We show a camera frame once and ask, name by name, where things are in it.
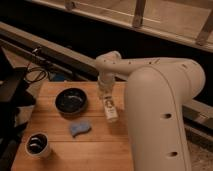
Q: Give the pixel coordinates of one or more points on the dark ceramic bowl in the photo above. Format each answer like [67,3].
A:
[71,101]

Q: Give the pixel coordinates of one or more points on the white cup with dark inside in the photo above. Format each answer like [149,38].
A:
[37,145]

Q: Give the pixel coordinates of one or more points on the white plastic bottle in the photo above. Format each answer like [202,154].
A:
[110,109]

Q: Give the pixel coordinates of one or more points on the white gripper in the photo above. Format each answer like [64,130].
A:
[106,82]

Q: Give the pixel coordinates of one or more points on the blue sponge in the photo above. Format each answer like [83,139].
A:
[79,128]

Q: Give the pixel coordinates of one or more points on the black equipment at left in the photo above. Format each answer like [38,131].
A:
[13,95]

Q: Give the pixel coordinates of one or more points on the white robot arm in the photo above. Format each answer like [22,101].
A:
[155,90]

